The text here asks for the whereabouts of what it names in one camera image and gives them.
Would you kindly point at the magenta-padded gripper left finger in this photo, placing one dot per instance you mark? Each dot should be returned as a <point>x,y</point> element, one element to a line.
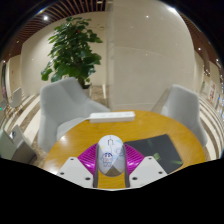
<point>76,171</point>

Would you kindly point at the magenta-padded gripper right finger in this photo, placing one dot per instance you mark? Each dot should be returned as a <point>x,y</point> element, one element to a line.
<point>148,170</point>

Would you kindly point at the white cartoon-print computer mouse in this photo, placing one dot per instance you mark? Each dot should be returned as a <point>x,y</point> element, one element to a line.
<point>111,153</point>

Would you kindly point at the black mouse pad green lines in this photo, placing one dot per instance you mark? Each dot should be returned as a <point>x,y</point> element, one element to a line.
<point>160,150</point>

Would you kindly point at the white power strip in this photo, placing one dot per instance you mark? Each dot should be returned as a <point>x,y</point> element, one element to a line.
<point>111,117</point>

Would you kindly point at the grey upholstered armchair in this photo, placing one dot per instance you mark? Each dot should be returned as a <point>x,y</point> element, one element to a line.
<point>181,108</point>
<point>63,106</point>

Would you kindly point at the pale green armchair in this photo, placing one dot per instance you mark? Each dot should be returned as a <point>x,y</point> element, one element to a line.
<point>4,145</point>

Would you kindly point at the small grey chair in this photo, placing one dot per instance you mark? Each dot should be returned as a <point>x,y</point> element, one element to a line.
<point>16,96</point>

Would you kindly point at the red white poster stand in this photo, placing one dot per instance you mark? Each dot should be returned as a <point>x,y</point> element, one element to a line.
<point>212,91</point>

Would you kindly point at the large green potted plant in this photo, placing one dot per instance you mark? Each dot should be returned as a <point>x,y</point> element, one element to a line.
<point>71,50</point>

